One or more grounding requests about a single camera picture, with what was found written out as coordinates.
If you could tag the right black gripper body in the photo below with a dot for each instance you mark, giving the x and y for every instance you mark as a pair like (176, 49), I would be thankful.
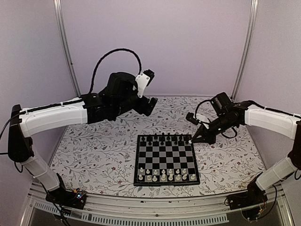
(225, 125)

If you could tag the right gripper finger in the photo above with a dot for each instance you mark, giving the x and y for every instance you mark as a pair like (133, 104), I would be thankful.
(201, 131)
(206, 139)

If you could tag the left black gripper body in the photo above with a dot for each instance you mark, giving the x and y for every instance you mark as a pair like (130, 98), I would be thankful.
(126, 105)

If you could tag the black white chess board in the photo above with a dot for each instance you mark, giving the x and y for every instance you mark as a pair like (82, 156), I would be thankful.
(166, 157)

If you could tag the white king piece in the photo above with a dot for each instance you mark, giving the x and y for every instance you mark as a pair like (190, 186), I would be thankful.
(170, 174)

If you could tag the white queen piece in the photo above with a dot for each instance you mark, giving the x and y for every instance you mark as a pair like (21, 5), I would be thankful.
(163, 177)

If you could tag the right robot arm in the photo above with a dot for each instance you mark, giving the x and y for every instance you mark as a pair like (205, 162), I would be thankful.
(276, 133)

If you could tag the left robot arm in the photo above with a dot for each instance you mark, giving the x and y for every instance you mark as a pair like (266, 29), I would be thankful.
(25, 124)

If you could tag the black pieces row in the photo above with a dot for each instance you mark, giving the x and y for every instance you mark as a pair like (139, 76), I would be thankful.
(164, 140)

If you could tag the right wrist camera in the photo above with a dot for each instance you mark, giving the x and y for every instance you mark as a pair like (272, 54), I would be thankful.
(198, 119)

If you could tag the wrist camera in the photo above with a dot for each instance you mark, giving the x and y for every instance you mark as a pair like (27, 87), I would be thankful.
(198, 119)
(143, 80)

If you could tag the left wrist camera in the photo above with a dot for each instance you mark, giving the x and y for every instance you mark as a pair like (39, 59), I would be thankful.
(143, 80)

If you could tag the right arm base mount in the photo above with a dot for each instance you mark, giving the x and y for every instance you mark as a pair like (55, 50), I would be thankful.
(245, 199)

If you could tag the left aluminium frame post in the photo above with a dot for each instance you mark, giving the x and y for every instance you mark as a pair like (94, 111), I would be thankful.
(65, 45)

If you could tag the aluminium frame post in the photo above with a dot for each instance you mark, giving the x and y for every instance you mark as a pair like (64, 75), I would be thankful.
(246, 48)
(65, 45)

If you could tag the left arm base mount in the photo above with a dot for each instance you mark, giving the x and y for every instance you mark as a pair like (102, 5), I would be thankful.
(67, 198)

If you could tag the right aluminium frame post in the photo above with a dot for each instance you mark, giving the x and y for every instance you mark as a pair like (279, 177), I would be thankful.
(246, 48)

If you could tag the front aluminium rail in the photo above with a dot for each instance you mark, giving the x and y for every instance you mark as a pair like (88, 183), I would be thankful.
(202, 205)

